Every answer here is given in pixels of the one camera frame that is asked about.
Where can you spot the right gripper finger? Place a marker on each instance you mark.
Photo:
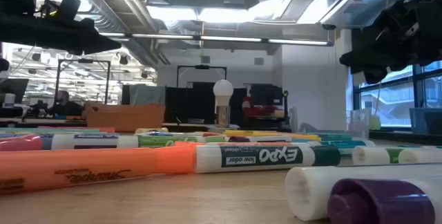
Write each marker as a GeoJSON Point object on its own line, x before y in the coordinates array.
{"type": "Point", "coordinates": [359, 59]}
{"type": "Point", "coordinates": [376, 77]}

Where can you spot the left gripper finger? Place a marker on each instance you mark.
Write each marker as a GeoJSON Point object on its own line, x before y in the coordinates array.
{"type": "Point", "coordinates": [100, 42]}

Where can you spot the teal Expo marker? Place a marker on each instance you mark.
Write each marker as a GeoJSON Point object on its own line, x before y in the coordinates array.
{"type": "Point", "coordinates": [352, 144]}

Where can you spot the teal highlighter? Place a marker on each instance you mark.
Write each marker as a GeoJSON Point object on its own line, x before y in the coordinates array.
{"type": "Point", "coordinates": [333, 136]}

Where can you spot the pink highlighter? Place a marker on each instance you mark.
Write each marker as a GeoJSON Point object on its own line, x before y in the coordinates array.
{"type": "Point", "coordinates": [96, 129]}
{"type": "Point", "coordinates": [19, 143]}

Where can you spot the blue Expo marker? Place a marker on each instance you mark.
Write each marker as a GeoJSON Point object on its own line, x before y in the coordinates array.
{"type": "Point", "coordinates": [86, 141]}

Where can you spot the orange Sharpie highlighter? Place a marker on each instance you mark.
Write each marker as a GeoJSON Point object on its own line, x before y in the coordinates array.
{"type": "Point", "coordinates": [86, 168]}

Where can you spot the dark green Expo marker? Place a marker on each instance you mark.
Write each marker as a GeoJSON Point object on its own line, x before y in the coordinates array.
{"type": "Point", "coordinates": [262, 156]}

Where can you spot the black computer monitor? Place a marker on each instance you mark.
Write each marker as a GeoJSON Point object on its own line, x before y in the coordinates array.
{"type": "Point", "coordinates": [14, 89]}
{"type": "Point", "coordinates": [266, 94]}

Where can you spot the long ceiling light bar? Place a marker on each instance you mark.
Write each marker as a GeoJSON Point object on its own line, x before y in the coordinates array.
{"type": "Point", "coordinates": [162, 36]}

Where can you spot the grey partition panel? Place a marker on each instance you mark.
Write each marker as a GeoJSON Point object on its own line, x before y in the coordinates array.
{"type": "Point", "coordinates": [146, 94]}

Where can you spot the person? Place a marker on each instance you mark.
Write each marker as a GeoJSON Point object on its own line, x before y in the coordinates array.
{"type": "Point", "coordinates": [253, 110]}
{"type": "Point", "coordinates": [65, 104]}

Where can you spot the orange plastic bin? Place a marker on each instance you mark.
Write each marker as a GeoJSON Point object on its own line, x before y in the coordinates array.
{"type": "Point", "coordinates": [124, 117]}

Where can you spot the black partition panel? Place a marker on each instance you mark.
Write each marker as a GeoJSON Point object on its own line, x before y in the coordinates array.
{"type": "Point", "coordinates": [186, 103]}

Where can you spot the blue cap mini marker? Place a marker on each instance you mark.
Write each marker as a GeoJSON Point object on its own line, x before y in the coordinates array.
{"type": "Point", "coordinates": [162, 133]}

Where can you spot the white bulb lamp metal base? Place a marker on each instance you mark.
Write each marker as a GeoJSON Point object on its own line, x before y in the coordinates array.
{"type": "Point", "coordinates": [223, 94]}

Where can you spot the red cap mini marker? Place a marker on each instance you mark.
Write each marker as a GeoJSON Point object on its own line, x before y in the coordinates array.
{"type": "Point", "coordinates": [212, 135]}

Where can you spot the black metal frame rig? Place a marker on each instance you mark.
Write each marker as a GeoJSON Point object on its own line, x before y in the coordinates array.
{"type": "Point", "coordinates": [83, 61]}
{"type": "Point", "coordinates": [202, 67]}

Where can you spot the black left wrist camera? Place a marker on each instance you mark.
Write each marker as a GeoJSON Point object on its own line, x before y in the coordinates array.
{"type": "Point", "coordinates": [68, 7]}

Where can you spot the dark window frame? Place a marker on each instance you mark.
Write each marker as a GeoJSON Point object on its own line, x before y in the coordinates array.
{"type": "Point", "coordinates": [418, 96]}

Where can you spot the rectangular silver air duct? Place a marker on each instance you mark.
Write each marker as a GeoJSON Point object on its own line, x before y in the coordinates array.
{"type": "Point", "coordinates": [362, 6]}

